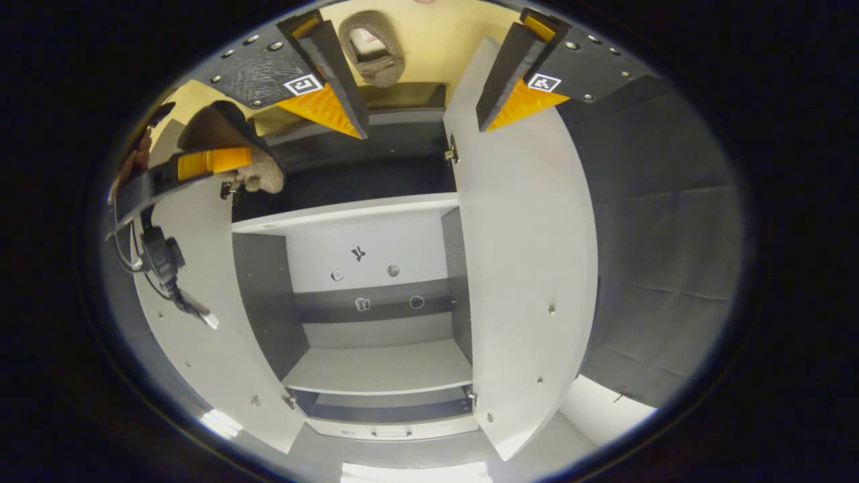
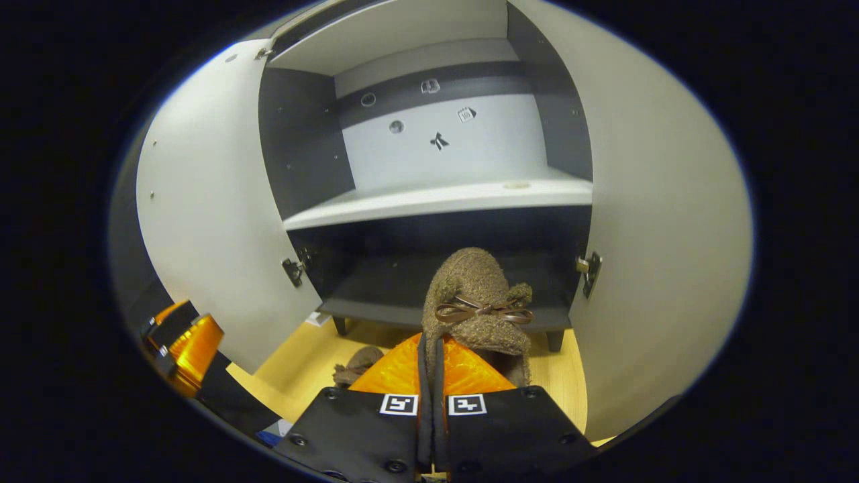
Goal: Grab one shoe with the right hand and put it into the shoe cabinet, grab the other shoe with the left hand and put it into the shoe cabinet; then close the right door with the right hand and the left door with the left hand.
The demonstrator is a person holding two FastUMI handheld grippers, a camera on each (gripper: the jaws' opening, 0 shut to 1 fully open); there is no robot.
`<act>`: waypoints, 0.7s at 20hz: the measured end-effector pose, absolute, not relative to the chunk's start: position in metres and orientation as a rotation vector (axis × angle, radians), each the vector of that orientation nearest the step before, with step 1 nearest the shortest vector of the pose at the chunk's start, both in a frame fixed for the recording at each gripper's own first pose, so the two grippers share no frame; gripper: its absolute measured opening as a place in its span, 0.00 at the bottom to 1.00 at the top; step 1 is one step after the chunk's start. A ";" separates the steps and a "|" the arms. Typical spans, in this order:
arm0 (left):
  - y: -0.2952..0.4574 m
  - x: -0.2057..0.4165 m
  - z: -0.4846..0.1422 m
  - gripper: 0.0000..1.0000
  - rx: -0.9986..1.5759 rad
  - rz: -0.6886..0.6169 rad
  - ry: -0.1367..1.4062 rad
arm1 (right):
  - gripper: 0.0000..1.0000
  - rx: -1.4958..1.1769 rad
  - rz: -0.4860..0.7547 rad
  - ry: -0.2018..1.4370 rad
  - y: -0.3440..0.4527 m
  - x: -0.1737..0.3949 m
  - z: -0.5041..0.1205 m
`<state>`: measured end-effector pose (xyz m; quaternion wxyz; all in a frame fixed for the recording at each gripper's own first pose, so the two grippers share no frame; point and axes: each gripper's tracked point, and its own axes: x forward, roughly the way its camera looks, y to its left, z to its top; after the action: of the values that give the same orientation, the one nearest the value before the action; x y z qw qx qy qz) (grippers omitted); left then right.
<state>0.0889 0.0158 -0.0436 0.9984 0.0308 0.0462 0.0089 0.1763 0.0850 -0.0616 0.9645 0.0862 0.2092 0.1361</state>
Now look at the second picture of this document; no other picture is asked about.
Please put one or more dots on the brown fuzzy shoe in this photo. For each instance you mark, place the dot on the brown fuzzy shoe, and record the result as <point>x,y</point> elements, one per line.
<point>362,362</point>
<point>470,275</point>

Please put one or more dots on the white and grey shoe cabinet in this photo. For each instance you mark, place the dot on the white and grey shoe cabinet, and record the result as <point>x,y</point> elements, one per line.
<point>436,196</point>

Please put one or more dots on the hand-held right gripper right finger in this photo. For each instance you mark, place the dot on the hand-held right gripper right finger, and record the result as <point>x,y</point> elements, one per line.
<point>510,433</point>

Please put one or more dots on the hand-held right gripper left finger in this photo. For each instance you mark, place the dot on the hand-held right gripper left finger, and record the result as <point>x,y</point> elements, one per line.
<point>356,436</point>

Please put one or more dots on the grey book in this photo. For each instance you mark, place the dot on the grey book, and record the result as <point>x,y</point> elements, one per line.
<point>317,319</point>

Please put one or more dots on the white shoe cabinet door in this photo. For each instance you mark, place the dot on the white shoe cabinet door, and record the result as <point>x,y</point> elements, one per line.
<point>664,235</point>
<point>215,201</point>

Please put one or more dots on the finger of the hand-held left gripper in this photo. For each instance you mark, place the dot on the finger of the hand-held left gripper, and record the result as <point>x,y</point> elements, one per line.
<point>171,325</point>
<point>235,399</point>

